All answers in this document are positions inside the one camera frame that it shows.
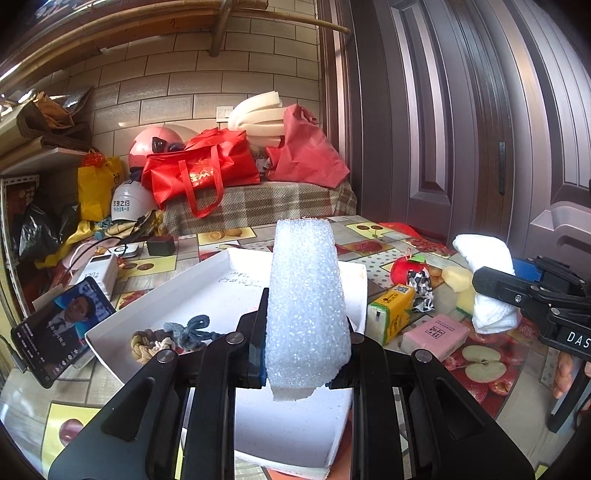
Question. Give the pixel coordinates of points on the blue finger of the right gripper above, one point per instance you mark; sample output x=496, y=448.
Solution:
x=526, y=270

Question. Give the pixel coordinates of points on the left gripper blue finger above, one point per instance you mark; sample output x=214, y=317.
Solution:
x=256, y=373

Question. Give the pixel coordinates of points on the white foam block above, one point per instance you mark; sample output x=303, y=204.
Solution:
x=307, y=331

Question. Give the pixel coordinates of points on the white cloth doll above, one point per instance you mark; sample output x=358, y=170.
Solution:
x=490, y=260

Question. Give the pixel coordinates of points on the pale yellow sponge piece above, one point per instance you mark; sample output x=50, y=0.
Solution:
x=458, y=278

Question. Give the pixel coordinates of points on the red plush apple keychain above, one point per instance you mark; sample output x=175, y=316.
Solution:
x=403, y=266

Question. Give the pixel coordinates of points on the person's right hand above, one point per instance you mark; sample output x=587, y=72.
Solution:
x=563, y=378

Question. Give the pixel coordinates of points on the yellow green sponge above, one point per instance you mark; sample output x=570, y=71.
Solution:
x=466, y=301

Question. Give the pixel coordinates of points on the blue purple braided knot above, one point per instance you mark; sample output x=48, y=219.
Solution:
x=193, y=335

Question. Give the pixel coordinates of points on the black white patterned cloth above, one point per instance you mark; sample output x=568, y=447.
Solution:
x=421, y=282

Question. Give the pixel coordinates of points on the pink tissue pack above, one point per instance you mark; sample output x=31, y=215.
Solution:
x=440, y=335

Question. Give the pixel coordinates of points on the yellow green juice carton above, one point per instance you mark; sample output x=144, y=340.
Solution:
x=390, y=314

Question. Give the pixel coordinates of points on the black charger block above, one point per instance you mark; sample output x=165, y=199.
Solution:
x=161, y=246

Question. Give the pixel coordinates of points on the plaid covered bench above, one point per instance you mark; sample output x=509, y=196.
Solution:
x=266, y=203

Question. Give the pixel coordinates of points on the brown wooden door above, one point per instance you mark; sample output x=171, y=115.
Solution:
x=466, y=117

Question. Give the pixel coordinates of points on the white power bank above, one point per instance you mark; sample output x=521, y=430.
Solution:
x=103, y=270

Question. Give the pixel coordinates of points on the red non-woven bag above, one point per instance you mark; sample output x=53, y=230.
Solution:
x=306, y=155

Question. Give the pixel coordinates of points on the black smartphone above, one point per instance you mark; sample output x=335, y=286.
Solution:
x=53, y=338

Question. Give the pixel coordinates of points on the yellow shopping bag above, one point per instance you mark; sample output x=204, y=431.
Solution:
x=97, y=178

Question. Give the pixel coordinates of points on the pink helmet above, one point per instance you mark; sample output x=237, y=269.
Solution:
x=157, y=139

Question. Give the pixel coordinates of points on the cream foam roll stack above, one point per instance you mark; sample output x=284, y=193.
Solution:
x=260, y=117

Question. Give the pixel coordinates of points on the black plastic bag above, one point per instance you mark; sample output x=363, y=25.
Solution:
x=42, y=233

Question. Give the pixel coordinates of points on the metal shelf rack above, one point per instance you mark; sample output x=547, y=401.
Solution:
x=33, y=156

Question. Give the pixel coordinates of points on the brown braided rope knot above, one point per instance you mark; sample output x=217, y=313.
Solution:
x=145, y=344

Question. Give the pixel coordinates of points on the red tote bag with handles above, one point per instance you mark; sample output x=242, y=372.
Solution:
x=209, y=162

